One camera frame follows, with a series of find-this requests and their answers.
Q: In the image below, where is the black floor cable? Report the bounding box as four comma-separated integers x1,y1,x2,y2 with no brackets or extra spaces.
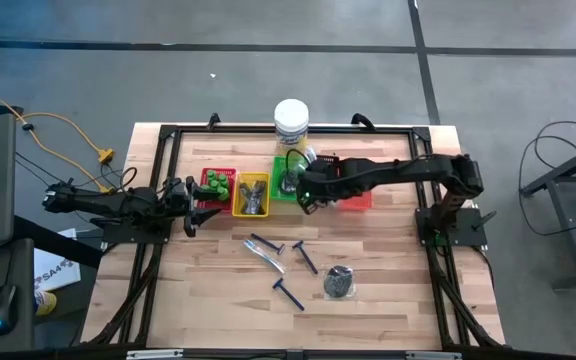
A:
517,119,576,237

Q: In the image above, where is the red plastic basket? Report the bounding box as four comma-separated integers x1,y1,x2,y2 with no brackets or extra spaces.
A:
198,166,238,214

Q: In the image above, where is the silver metal bracket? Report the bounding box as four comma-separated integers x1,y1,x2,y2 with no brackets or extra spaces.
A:
126,349,185,360
405,350,463,360

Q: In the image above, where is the black computer mouse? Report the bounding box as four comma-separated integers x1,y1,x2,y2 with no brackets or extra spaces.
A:
0,283,19,337

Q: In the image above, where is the green plastic basket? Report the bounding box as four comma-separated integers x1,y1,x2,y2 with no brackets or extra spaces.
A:
269,156,309,204

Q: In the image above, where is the yellow plastic basket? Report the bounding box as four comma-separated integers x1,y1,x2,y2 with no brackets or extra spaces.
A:
231,171,272,219

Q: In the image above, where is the dark side desk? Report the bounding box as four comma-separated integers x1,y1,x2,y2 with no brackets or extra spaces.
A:
0,238,36,351

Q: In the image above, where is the black metal table frame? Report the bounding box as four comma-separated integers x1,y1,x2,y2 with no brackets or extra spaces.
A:
80,122,507,351

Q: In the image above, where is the blue disposable razor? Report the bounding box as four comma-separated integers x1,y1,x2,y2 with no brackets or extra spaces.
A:
249,232,287,257
291,240,320,276
271,277,306,313

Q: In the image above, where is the yellow extension cable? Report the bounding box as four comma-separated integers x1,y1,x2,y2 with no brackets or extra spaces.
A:
0,79,117,166

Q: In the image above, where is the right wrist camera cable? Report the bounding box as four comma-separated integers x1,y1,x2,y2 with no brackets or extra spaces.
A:
284,147,315,176

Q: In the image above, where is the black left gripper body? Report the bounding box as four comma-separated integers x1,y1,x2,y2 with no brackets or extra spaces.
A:
166,177,198,239

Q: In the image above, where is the orange plastic basket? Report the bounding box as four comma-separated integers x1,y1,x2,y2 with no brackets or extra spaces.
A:
340,192,374,211

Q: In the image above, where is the Lysol wipes canister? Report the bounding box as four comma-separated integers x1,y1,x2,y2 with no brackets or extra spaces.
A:
273,98,310,159

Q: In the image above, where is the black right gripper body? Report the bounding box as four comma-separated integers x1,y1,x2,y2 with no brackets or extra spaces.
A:
295,158,348,217

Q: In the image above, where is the yellow cup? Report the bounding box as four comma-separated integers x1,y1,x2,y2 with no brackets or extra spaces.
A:
34,289,59,317

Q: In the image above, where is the black metal stand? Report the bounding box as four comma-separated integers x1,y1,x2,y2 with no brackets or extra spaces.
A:
519,137,576,292

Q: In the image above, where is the white printed paper sheet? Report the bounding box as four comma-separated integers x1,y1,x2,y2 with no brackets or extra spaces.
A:
32,228,83,293

